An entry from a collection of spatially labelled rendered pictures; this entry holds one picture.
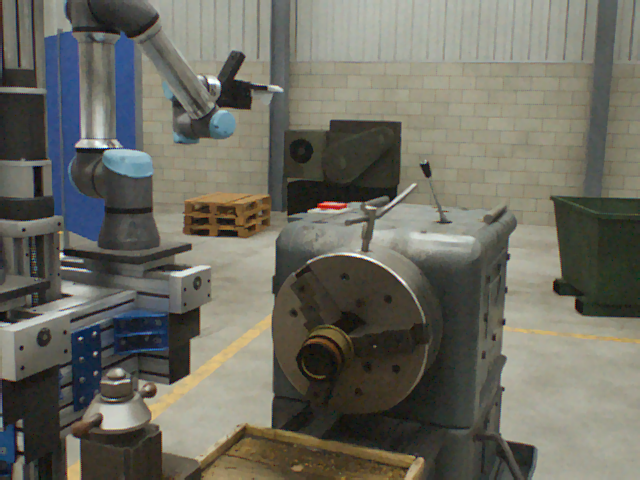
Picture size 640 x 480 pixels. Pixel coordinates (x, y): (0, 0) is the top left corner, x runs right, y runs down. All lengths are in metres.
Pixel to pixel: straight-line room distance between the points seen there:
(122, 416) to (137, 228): 0.95
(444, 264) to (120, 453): 0.79
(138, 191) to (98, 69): 0.33
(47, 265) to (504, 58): 10.16
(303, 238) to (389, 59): 10.12
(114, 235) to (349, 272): 0.67
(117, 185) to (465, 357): 0.89
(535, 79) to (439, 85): 1.41
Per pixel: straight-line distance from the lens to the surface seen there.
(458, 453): 1.57
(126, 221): 1.79
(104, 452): 0.91
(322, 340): 1.24
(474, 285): 1.46
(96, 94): 1.91
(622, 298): 6.13
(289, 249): 1.56
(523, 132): 11.39
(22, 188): 1.66
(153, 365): 1.80
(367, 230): 1.36
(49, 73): 8.58
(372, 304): 1.34
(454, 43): 11.54
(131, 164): 1.78
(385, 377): 1.38
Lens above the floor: 1.48
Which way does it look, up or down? 9 degrees down
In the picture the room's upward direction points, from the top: 1 degrees clockwise
